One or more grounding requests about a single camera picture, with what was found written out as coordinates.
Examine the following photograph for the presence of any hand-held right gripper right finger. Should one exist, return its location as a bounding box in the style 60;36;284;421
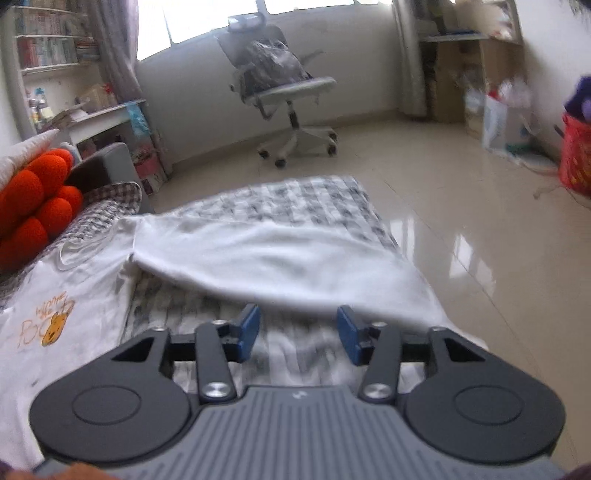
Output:
337;304;492;405

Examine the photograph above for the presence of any white office chair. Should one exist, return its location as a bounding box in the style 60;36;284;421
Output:
217;14;338;168

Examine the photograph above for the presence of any curtain beside bookshelf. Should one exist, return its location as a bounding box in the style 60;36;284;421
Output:
90;0;144;112

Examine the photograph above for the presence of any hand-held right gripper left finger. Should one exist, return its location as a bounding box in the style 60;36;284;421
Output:
108;303;263;404

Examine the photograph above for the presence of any grey puffy quilt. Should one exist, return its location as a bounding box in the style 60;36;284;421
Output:
124;175;491;403

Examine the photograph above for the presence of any white bookshelf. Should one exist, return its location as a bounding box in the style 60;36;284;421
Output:
0;0;100;135

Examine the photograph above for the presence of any plastic wrapped grey bundle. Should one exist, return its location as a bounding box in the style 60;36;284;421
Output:
240;39;308;93

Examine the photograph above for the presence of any blue printed box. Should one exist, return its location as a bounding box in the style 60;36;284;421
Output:
124;102;153;140

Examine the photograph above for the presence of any row of books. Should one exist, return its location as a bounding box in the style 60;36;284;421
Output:
14;7;100;68

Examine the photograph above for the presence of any light grey pillow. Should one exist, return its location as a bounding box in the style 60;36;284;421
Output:
0;128;61;186

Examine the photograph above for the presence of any wooden shelf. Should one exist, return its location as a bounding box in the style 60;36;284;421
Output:
418;0;525;140

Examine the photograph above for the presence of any red basket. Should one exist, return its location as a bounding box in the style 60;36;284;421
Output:
558;113;591;199

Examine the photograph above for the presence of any purple plush toy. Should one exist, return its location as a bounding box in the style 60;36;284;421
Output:
564;74;591;119

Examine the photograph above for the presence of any grey sofa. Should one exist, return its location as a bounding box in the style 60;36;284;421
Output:
68;142;156;216

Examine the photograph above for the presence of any pink printed box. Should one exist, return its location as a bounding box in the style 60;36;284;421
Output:
131;138;170;195

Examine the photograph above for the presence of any white desk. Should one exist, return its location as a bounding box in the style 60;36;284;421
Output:
55;100;149;153

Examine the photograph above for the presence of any white bear print t-shirt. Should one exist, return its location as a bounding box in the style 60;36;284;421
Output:
0;214;451;472

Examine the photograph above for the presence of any curtain beside wooden shelf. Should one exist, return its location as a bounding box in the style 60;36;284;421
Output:
392;0;428;119

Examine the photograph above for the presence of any white paper bag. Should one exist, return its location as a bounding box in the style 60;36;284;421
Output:
482;90;532;151

